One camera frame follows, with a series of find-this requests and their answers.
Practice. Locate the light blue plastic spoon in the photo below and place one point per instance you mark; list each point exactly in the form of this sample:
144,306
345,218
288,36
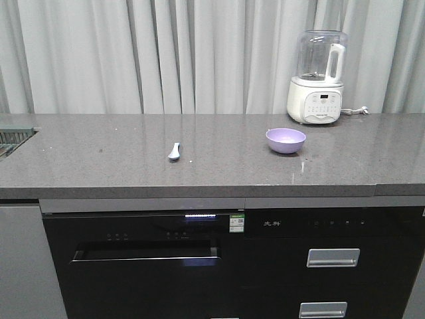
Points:
174,154

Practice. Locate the purple plastic bowl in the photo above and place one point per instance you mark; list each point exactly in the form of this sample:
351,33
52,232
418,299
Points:
285,140

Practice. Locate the white blender with glass jar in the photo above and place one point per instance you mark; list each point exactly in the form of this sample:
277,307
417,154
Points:
316,88

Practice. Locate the black built-in dishwasher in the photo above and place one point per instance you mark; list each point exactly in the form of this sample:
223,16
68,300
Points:
174,263

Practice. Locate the black drawer cabinet unit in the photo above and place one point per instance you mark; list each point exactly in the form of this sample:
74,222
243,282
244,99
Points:
276,279

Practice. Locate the grey-white curtain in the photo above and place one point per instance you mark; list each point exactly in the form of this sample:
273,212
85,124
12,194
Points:
205,57

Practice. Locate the green sink drain rack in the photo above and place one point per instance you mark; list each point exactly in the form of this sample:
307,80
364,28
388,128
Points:
12,137

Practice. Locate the grey cabinet door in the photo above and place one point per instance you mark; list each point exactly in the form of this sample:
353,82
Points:
29,284

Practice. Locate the upper silver drawer handle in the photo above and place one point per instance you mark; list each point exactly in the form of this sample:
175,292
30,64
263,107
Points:
332,258

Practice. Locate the silver drawer handle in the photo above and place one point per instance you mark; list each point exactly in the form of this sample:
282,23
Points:
322,309
332,258

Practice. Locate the lower silver drawer handle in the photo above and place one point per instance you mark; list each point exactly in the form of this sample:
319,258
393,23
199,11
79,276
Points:
322,309

